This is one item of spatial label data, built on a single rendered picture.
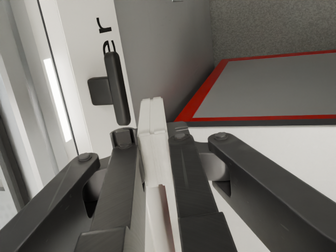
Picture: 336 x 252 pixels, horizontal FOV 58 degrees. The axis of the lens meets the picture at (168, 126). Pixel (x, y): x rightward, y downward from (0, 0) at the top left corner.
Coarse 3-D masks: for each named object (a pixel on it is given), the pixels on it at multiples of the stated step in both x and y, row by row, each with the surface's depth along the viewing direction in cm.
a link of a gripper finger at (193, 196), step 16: (176, 144) 14; (192, 144) 13; (176, 160) 12; (192, 160) 12; (176, 176) 11; (192, 176) 11; (176, 192) 10; (192, 192) 10; (208, 192) 10; (176, 208) 9; (192, 208) 9; (208, 208) 9; (192, 224) 8; (208, 224) 7; (224, 224) 7; (192, 240) 7; (208, 240) 7; (224, 240) 7
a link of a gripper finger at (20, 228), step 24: (72, 168) 13; (96, 168) 13; (48, 192) 11; (72, 192) 11; (24, 216) 10; (48, 216) 10; (72, 216) 11; (0, 240) 9; (24, 240) 9; (48, 240) 10; (72, 240) 11
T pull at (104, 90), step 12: (108, 60) 28; (108, 72) 29; (120, 72) 29; (96, 84) 30; (108, 84) 29; (120, 84) 29; (96, 96) 30; (108, 96) 30; (120, 96) 29; (120, 108) 30; (120, 120) 30
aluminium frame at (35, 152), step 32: (0, 0) 22; (0, 32) 22; (32, 32) 25; (0, 64) 23; (32, 64) 25; (0, 96) 24; (32, 96) 26; (0, 128) 24; (32, 128) 25; (32, 160) 25; (64, 160) 29; (32, 192) 27
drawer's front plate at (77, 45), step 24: (48, 0) 26; (72, 0) 28; (96, 0) 32; (48, 24) 27; (72, 24) 28; (96, 24) 32; (72, 48) 28; (96, 48) 32; (120, 48) 37; (72, 72) 28; (96, 72) 32; (72, 96) 29; (72, 120) 30; (96, 120) 32; (96, 144) 32
